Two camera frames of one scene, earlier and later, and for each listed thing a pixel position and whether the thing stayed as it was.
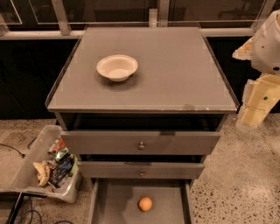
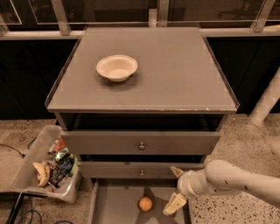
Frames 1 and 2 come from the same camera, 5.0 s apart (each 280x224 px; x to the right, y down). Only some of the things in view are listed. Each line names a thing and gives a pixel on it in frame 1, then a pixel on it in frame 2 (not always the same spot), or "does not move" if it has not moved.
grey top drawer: (139, 143) does not move
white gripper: (267, 49) → (185, 184)
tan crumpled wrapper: (43, 171) does not move
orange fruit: (145, 204) does not move
